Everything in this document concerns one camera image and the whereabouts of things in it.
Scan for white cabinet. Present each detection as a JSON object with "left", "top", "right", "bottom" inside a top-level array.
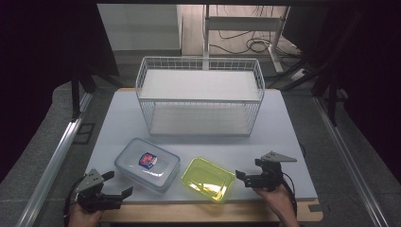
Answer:
[{"left": 97, "top": 3, "right": 183, "bottom": 53}]

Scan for clear plastic container with label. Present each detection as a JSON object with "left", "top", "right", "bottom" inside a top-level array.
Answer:
[{"left": 113, "top": 137, "right": 182, "bottom": 194}]

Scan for white power strip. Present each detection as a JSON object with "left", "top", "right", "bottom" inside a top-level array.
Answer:
[{"left": 289, "top": 67, "right": 308, "bottom": 83}]

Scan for yellow-green plastic container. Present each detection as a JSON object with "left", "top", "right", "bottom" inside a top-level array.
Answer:
[{"left": 181, "top": 156, "right": 236, "bottom": 204}]

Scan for pale blue table board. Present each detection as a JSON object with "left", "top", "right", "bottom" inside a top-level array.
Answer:
[{"left": 75, "top": 89, "right": 319, "bottom": 204}]

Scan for black metal stand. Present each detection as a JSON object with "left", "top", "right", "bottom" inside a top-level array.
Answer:
[
  {"left": 311, "top": 72, "right": 348, "bottom": 127},
  {"left": 70, "top": 67, "right": 96, "bottom": 122}
]

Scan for black floor bracket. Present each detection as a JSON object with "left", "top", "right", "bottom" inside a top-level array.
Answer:
[{"left": 73, "top": 122, "right": 96, "bottom": 146}]

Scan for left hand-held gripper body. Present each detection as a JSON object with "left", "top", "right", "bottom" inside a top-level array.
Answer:
[{"left": 75, "top": 167, "right": 125, "bottom": 213}]

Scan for person's left hand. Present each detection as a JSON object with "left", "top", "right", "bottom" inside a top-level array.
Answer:
[{"left": 67, "top": 202, "right": 103, "bottom": 227}]

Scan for black floor cables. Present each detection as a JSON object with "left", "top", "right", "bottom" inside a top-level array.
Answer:
[{"left": 209, "top": 5, "right": 304, "bottom": 60}]

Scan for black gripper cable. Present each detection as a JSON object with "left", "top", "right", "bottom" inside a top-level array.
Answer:
[
  {"left": 62, "top": 174, "right": 88, "bottom": 227},
  {"left": 282, "top": 172, "right": 298, "bottom": 218}
]

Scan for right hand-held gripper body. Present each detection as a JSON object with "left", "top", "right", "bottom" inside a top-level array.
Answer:
[{"left": 244, "top": 150, "right": 298, "bottom": 193}]

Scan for white metal desk frame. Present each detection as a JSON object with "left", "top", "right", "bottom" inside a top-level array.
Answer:
[{"left": 202, "top": 4, "right": 289, "bottom": 75}]

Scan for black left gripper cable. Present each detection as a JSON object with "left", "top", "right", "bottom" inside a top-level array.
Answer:
[{"left": 62, "top": 174, "right": 88, "bottom": 227}]

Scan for aluminium rail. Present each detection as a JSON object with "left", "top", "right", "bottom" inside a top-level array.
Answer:
[
  {"left": 313, "top": 96, "right": 391, "bottom": 227},
  {"left": 15, "top": 93, "right": 94, "bottom": 227}
]

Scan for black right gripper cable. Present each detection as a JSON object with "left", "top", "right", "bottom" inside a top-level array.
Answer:
[{"left": 282, "top": 172, "right": 298, "bottom": 218}]

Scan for white wire rack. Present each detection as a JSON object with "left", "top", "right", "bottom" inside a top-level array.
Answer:
[{"left": 135, "top": 56, "right": 266, "bottom": 138}]

